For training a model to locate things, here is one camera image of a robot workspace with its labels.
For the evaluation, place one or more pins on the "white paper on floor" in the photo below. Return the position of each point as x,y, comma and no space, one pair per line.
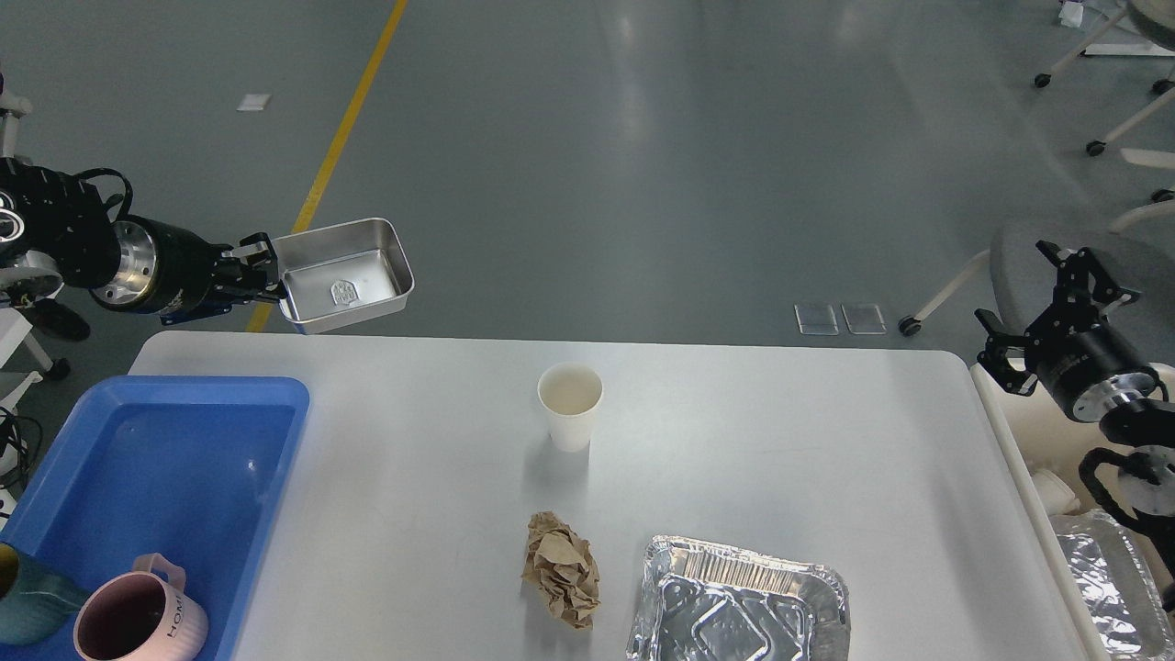
254,102

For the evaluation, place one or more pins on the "white plastic bin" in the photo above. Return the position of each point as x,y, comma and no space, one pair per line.
1034,434

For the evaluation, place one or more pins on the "blue plastic tray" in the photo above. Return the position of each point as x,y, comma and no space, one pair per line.
191,467

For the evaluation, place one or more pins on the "pink ribbed mug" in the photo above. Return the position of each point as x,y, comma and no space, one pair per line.
143,614

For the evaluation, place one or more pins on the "grey office chair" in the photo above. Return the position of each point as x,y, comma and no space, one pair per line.
1023,280

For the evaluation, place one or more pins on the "crumpled brown paper ball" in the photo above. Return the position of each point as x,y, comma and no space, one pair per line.
559,564

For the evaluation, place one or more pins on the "white paper cup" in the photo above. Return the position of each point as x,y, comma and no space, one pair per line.
570,394

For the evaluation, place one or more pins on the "stainless steel square dish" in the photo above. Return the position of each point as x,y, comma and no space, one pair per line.
342,274

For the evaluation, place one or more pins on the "right floor outlet plate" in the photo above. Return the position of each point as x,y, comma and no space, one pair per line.
864,319

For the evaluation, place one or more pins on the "left floor outlet plate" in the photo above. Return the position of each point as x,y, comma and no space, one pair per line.
816,319

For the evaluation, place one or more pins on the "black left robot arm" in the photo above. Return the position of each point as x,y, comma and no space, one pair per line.
69,218

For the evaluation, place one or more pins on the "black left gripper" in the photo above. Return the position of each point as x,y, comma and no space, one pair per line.
172,274

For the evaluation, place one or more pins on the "teal mug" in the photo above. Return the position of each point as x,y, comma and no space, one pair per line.
36,601

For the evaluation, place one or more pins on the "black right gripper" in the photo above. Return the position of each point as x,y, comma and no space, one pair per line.
1087,370

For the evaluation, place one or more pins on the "floor outlet plate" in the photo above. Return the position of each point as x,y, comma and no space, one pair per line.
864,319
816,319

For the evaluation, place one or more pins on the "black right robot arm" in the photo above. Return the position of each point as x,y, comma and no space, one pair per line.
1131,477

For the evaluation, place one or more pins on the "aluminium foil tray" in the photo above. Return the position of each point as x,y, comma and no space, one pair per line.
712,601

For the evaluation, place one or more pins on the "small white cup in bin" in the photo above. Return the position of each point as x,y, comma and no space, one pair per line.
1056,497

